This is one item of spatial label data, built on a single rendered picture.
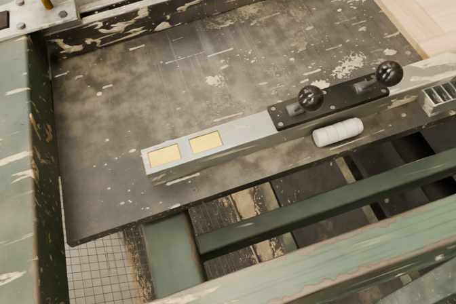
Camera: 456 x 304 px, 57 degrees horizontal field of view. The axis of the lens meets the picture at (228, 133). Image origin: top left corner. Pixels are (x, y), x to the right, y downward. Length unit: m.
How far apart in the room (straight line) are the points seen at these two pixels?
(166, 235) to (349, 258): 0.29
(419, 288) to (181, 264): 0.89
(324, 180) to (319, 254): 2.16
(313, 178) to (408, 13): 1.99
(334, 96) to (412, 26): 0.26
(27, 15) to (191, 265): 0.57
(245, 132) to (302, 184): 2.21
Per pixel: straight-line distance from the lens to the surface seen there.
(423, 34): 0.90
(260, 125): 0.69
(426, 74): 0.80
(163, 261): 0.69
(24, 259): 0.62
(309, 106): 0.58
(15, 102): 0.78
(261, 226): 0.71
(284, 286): 0.57
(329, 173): 2.70
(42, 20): 0.89
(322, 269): 0.58
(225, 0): 0.93
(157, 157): 0.69
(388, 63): 0.63
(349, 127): 0.71
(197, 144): 0.68
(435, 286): 1.39
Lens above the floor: 1.94
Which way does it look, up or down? 32 degrees down
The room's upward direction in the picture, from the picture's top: 86 degrees counter-clockwise
